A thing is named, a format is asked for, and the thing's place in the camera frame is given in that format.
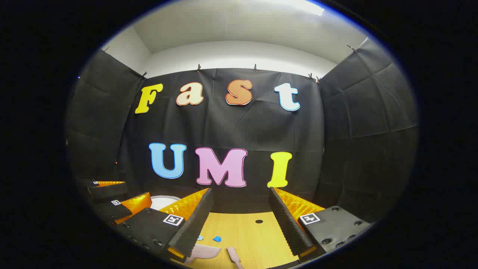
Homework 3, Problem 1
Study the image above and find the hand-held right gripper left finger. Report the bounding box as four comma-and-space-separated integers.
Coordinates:
115, 188, 214, 262

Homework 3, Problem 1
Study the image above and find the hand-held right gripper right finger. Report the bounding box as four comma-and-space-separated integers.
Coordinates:
268, 186, 371, 263

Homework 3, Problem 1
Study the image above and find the small lilac dustpan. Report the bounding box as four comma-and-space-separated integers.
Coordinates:
184, 244, 221, 264

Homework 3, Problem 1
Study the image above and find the white ribbed garbage bin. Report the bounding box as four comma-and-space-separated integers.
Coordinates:
150, 195, 182, 211

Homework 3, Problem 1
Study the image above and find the small lilac broom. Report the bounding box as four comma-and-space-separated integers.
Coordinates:
227, 247, 245, 269

